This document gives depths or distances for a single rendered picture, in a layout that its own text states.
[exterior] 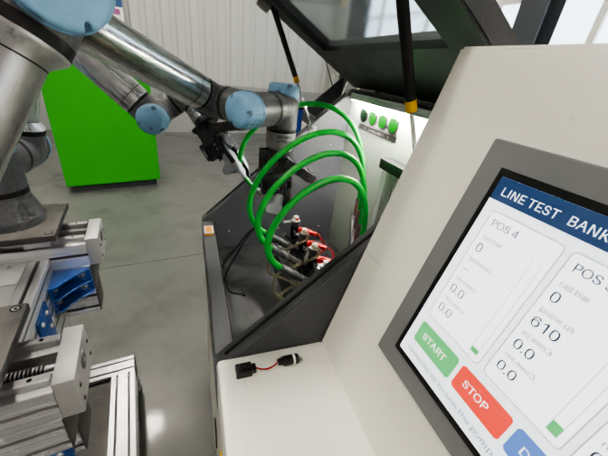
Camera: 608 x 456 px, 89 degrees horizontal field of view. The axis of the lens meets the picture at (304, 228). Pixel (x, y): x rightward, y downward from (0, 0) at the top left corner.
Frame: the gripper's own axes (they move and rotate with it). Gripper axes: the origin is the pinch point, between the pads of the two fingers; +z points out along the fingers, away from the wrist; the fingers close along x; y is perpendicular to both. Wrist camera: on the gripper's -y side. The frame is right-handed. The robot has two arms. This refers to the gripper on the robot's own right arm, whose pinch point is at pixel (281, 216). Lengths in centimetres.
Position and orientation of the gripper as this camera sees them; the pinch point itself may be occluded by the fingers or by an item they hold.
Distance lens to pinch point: 89.9
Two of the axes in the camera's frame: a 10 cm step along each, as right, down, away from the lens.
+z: -1.1, 8.8, 4.6
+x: 3.2, 4.7, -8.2
